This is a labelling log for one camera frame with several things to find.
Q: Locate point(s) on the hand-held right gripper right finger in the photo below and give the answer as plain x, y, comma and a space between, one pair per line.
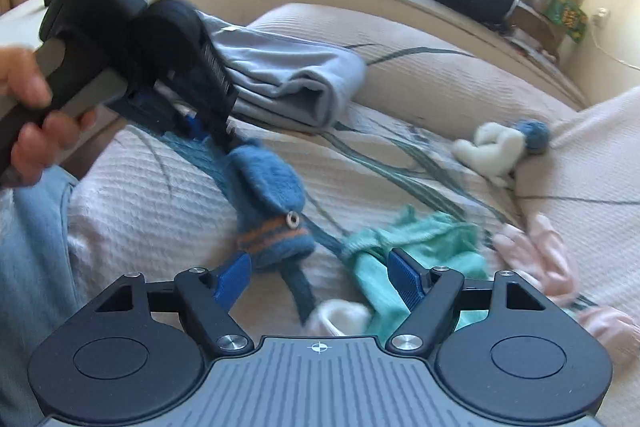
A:
405, 279

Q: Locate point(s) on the grey-blue sweatshirt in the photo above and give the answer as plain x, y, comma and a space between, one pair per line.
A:
290, 67

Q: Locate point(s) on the white plush toy dog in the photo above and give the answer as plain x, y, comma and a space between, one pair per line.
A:
492, 152

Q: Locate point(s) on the floral waffle bedspread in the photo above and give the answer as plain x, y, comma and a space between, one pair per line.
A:
150, 207

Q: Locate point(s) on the white fluffy sock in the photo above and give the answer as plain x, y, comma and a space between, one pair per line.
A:
340, 314

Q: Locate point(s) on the beige leaf-print pillow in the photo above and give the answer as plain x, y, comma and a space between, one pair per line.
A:
450, 77

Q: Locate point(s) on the white wall socket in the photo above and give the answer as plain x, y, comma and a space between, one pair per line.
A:
603, 16

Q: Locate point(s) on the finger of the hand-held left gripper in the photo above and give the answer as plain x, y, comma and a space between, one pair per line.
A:
226, 137
192, 127

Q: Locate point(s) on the beige waffle pillow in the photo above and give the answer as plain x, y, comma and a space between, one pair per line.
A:
590, 157

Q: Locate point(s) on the teal green garment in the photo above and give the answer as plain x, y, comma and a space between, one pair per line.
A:
380, 277

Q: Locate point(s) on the cardboard box with green print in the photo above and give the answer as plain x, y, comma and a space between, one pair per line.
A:
565, 12

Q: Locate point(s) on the person's blue jeans leg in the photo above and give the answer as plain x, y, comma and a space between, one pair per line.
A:
30, 282

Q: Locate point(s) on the stack of papers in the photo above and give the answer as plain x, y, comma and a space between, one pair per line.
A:
537, 47

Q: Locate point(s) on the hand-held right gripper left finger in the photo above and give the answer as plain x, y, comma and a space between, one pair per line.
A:
235, 279

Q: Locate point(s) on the person's left hand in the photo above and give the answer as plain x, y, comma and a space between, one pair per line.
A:
30, 77

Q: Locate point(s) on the pale pink garment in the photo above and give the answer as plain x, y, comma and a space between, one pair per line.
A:
540, 257

